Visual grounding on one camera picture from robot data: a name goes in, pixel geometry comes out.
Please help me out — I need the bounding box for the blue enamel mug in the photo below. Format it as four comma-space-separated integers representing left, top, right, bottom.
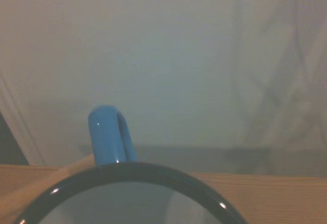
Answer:
12, 105, 247, 224

